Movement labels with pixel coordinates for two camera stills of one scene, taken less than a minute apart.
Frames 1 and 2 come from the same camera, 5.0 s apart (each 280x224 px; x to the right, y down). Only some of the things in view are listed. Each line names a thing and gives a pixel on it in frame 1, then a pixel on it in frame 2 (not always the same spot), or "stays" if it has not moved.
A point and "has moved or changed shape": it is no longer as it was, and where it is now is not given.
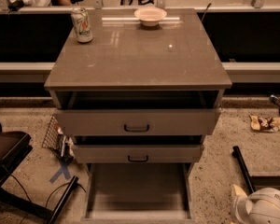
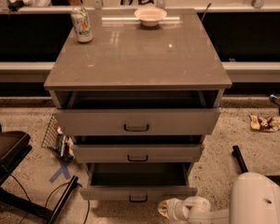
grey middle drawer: [181, 153] stays
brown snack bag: [267, 124] stays
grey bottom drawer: [138, 193] has moved or changed shape
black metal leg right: [244, 169] stays
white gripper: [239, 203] to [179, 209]
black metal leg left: [70, 188] stays
